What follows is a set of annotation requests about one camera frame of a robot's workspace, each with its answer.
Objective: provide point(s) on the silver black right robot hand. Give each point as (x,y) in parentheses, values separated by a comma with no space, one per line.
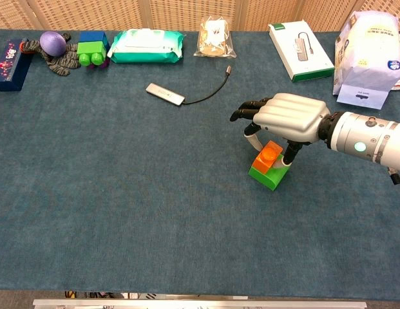
(293,116)

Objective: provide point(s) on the dark blue patterned box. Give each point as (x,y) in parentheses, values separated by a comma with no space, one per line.
(8,72)

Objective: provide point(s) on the white plastic bag pack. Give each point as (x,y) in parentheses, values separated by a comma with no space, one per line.
(367,58)

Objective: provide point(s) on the woven wicker folding screen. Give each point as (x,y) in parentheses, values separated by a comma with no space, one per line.
(90,13)

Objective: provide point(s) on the purple egg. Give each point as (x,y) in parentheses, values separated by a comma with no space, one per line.
(53,43)

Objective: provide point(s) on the white green hub box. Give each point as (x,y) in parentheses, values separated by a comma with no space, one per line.
(283,48)

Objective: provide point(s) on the clear bag of snacks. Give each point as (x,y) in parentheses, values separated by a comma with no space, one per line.
(214,38)

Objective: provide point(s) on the orange toy brick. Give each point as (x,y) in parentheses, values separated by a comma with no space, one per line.
(264,163)

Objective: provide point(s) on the green wet wipes pack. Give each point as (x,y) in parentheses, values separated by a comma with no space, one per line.
(145,53)

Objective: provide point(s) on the green and blue brick stack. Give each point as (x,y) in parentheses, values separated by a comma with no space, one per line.
(93,36)

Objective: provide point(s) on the grey striped glove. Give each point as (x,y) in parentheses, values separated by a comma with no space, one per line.
(58,66)

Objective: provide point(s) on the purple plastic block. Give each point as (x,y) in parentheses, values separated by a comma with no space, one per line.
(105,64)

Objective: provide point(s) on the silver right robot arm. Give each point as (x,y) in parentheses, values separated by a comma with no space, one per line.
(364,135)

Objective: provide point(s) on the black yellow patterned fabric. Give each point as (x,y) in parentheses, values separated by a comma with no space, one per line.
(96,294)

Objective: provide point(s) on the green toy brick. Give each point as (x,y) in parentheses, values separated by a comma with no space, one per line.
(270,181)

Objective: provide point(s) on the teal felt table mat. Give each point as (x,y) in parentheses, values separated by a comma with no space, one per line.
(154,209)

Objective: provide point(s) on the green two-stud building block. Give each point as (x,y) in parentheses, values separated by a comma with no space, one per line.
(90,48)

